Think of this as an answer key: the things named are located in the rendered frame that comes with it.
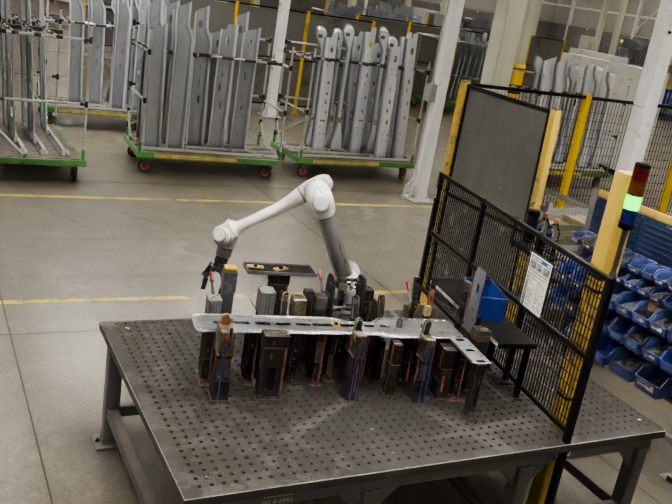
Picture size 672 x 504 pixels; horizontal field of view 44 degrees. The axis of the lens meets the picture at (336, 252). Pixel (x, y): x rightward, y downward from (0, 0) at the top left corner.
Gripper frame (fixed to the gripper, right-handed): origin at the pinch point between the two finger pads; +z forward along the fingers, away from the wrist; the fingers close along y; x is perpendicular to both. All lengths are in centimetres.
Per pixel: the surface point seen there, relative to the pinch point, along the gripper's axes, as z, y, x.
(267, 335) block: 1, -82, 44
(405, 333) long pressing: -15, -113, -23
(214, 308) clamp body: 0, -45, 42
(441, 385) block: 4, -134, -37
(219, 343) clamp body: 10, -72, 63
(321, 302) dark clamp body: -17, -72, -3
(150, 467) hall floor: 98, -13, 18
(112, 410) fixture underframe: 76, 14, 31
